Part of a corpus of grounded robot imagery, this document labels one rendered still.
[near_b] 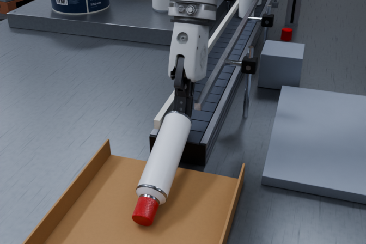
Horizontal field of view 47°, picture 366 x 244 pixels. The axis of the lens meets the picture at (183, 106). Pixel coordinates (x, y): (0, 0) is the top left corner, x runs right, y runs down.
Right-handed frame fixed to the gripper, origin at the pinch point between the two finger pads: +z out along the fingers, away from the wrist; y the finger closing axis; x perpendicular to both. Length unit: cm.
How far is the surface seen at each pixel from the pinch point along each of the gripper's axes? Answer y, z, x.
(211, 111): 9.3, 1.9, -3.6
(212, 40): 36.1, -11.6, 3.4
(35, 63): 30, 0, 52
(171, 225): -15.3, 15.7, -4.1
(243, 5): 64, -23, 1
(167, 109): 1.3, 1.2, 3.3
